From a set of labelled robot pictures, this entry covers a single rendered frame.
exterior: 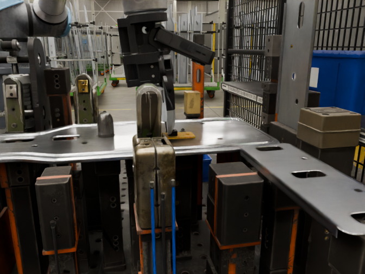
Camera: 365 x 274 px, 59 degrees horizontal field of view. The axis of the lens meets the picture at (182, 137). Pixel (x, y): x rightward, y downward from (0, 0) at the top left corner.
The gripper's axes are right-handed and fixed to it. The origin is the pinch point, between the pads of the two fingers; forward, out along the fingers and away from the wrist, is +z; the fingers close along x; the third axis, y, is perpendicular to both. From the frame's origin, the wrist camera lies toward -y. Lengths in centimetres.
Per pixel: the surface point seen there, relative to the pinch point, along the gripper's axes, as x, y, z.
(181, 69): -709, -138, 54
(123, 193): -42, 13, 31
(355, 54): 0.5, -38.5, -9.0
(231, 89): -57, -32, 5
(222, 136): 0.2, -9.8, 3.6
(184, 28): -712, -156, -37
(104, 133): -3.5, 12.8, 0.4
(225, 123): -10.4, -14.1, 4.1
